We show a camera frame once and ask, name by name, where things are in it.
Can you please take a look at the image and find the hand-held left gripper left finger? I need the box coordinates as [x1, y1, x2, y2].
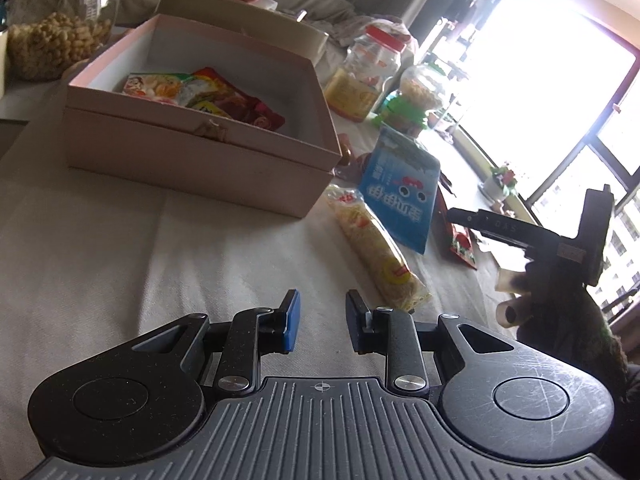
[131, 289, 302, 394]

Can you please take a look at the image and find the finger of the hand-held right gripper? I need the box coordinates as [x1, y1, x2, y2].
[446, 206, 561, 257]

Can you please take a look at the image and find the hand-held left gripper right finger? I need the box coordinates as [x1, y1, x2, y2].
[345, 290, 521, 394]

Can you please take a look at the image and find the pink cardboard box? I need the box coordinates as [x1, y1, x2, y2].
[62, 14, 343, 219]

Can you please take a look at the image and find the small red snack packet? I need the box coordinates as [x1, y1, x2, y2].
[435, 192, 479, 271]

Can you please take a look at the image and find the small potted plant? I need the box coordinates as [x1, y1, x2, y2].
[477, 162, 519, 206]

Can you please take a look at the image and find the pale paper roll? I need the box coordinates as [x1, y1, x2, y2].
[495, 266, 529, 295]
[495, 297, 532, 333]

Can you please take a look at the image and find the long yellow noodle packet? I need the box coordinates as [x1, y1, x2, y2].
[326, 184, 433, 311]

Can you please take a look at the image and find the blue snack packet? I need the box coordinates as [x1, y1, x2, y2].
[357, 122, 442, 256]

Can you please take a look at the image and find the window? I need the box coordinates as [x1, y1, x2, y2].
[425, 0, 640, 321]

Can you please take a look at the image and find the green-lidded plastic jar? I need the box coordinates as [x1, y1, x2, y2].
[377, 62, 453, 136]

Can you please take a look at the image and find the red sausage snack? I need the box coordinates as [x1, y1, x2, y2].
[337, 132, 371, 181]

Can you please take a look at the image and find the red-lidded plastic jar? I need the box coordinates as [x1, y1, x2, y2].
[322, 24, 408, 123]

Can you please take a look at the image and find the green and white snack packet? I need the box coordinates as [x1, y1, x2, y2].
[179, 75, 212, 109]

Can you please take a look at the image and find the orange and white snack packet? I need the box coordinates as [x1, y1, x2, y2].
[122, 72, 193, 107]

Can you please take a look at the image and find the glass jar of peanuts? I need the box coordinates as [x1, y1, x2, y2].
[6, 0, 121, 82]

